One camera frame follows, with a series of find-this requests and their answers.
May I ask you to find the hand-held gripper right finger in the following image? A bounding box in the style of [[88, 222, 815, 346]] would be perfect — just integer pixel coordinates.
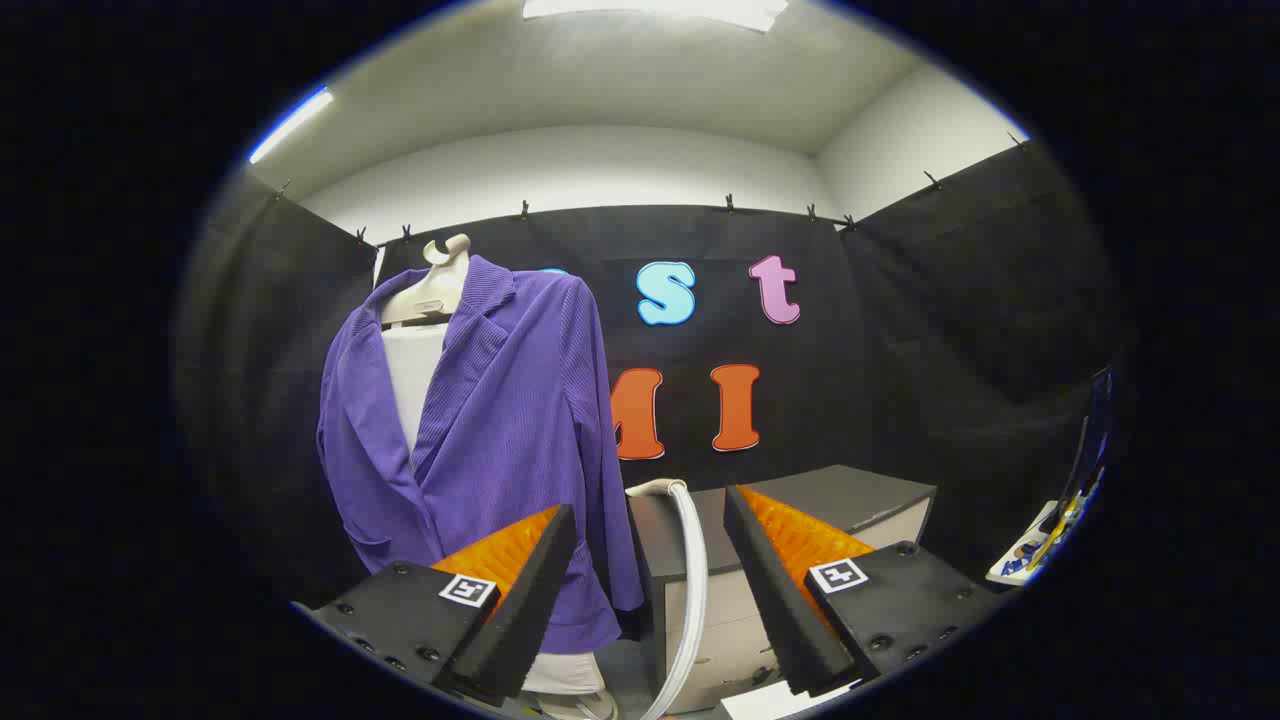
[[722, 484, 1004, 698]]

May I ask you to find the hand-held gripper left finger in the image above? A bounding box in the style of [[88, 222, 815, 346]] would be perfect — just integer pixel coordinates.
[[292, 503, 579, 708]]

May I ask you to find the white garment steamer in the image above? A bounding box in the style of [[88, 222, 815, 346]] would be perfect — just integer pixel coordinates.
[[625, 478, 709, 720]]

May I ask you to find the purple corduroy jacket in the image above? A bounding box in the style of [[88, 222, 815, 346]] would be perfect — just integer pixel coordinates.
[[316, 254, 646, 656]]

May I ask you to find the white paper sheet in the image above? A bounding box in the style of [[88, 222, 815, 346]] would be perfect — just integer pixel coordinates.
[[720, 680, 861, 720]]

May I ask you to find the grey top drawer cabinet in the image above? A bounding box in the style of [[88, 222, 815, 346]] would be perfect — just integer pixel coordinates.
[[628, 464, 939, 716]]

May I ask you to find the white mannequin torso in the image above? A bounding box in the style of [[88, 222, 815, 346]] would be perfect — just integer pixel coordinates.
[[378, 233, 607, 720]]

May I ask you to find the white side table with items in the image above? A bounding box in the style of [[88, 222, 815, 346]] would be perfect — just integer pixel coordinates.
[[985, 465, 1106, 588]]

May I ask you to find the black backdrop cloth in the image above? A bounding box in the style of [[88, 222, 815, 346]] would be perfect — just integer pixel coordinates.
[[175, 140, 1126, 611]]

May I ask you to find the dark monitor screen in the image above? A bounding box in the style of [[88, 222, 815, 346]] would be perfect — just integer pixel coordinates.
[[1060, 365, 1116, 511]]

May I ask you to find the row of black cloth clips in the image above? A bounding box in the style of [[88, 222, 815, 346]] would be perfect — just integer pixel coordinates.
[[275, 130, 1031, 251]]

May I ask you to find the ceiling light strip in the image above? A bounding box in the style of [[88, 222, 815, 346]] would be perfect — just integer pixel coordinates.
[[248, 86, 336, 166]]

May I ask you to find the ceiling light panel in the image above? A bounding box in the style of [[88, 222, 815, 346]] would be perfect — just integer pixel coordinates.
[[520, 0, 791, 34]]

